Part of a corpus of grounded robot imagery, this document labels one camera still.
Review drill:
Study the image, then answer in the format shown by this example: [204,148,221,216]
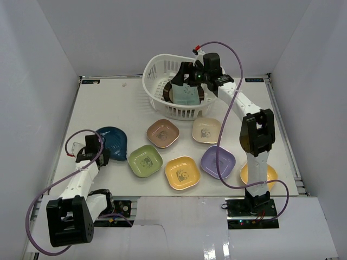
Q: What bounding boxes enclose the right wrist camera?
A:
[194,49,205,64]

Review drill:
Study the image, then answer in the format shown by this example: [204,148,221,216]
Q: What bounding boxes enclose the white plastic dish bin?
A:
[142,54,217,121]

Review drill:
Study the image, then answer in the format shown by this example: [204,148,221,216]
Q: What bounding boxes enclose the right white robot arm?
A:
[170,53,275,216]

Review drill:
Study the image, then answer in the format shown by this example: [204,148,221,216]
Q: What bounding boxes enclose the purple square panda plate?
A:
[200,146,236,179]

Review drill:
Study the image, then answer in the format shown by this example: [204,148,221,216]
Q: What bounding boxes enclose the yellow square panda plate right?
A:
[240,164,278,190]

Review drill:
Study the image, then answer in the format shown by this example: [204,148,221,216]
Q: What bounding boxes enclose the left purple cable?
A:
[25,129,134,256]

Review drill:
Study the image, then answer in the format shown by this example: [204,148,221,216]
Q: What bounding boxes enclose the green square panda plate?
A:
[127,145,163,178]

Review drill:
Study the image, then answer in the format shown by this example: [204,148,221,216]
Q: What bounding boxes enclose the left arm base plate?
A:
[94,200,134,228]

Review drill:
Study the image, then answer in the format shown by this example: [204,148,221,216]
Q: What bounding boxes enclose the yellow square panda plate centre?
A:
[164,156,201,191]

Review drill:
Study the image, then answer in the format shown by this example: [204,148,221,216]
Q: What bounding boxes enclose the brown square panda plate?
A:
[146,119,179,148]

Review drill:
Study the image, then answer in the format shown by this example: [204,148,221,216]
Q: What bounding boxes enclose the cream square panda plate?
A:
[192,118,221,144]

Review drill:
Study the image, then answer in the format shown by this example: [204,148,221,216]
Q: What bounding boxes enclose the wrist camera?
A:
[71,142,85,157]
[194,49,205,64]

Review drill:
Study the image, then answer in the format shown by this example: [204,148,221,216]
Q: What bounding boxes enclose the light teal rectangular divided plate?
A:
[172,84,200,106]

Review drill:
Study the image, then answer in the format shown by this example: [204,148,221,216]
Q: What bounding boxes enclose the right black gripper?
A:
[171,62,210,87]

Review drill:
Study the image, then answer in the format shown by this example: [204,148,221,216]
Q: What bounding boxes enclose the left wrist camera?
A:
[71,142,85,157]

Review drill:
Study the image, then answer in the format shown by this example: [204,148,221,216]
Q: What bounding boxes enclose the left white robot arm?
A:
[46,134,115,248]

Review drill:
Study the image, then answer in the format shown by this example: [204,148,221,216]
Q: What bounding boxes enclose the yellow square panda plate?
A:
[240,164,278,190]
[164,156,201,191]

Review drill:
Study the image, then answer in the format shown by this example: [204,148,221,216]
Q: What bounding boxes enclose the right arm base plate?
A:
[221,198,279,230]

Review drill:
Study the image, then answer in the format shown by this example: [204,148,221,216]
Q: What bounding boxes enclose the dark blue leaf-shaped plate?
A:
[97,126,127,161]

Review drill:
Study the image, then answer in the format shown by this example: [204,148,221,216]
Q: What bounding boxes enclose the round black-rimmed plate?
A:
[163,82,204,105]

